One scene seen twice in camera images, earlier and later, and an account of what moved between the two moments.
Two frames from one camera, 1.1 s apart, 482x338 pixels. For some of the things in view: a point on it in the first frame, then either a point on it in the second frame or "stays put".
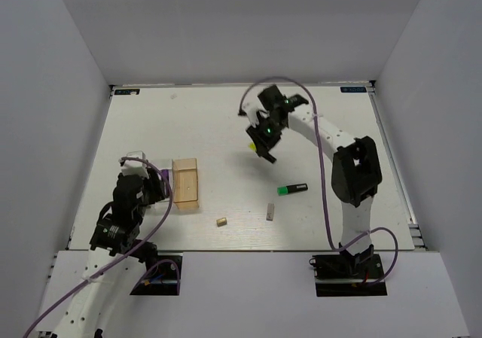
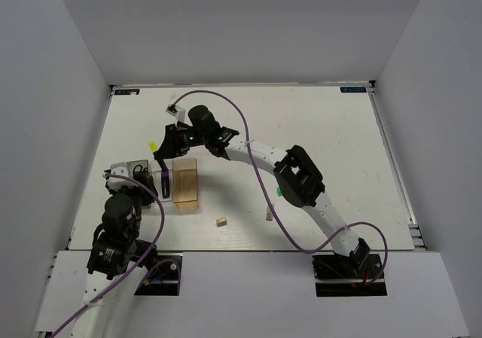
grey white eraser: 270,212 stays put
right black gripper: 263,145 to 172,146
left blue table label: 126,91 stays put
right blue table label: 353,89 stays put
